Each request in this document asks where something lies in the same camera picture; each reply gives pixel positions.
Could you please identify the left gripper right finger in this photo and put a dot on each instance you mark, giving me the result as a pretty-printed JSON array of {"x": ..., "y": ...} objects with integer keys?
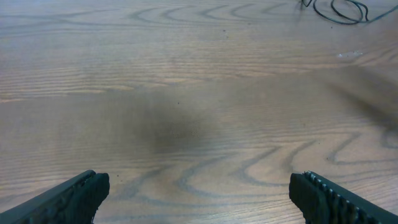
[{"x": 321, "y": 201}]

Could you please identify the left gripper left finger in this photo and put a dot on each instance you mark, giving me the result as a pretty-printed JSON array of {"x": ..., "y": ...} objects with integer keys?
[{"x": 73, "y": 201}]

